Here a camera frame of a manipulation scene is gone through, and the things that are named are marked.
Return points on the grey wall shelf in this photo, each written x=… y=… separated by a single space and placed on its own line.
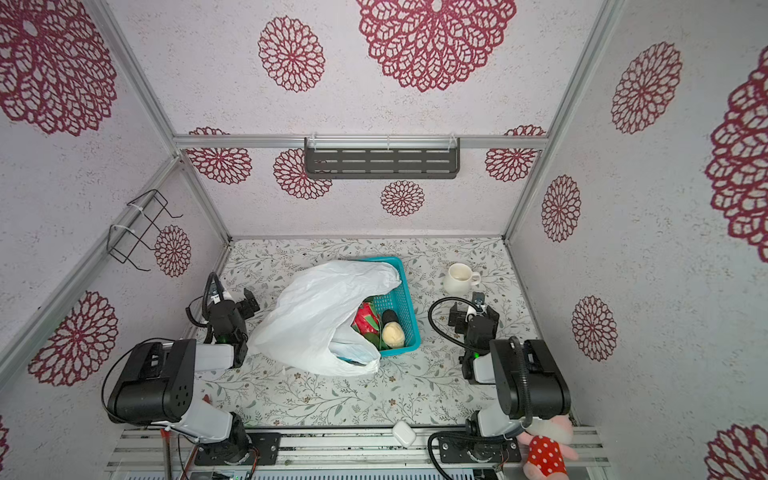
x=441 y=162

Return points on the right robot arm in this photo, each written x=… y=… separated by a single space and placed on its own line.
x=529 y=386

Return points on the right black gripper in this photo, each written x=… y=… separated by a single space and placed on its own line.
x=462 y=318

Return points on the pink plush toy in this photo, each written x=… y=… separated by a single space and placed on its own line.
x=548 y=443

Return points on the red dragon fruit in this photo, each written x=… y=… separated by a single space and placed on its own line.
x=366 y=321

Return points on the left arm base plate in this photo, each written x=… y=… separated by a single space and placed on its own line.
x=260 y=447

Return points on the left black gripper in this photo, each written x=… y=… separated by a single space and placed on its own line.
x=241 y=305

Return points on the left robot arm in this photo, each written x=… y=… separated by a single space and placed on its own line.
x=156 y=385

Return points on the white ceramic mug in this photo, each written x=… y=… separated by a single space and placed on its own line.
x=460 y=279

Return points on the white earbuds case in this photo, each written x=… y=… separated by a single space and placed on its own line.
x=404 y=434

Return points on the white plastic bag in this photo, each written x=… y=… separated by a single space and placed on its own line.
x=310 y=326

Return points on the beige round fruit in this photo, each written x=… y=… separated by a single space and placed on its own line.
x=393 y=336

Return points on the teal plastic basket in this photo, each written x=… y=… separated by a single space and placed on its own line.
x=398 y=300

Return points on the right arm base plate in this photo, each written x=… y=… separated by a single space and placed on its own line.
x=454 y=449

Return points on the black wire wall rack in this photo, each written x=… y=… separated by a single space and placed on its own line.
x=126 y=236

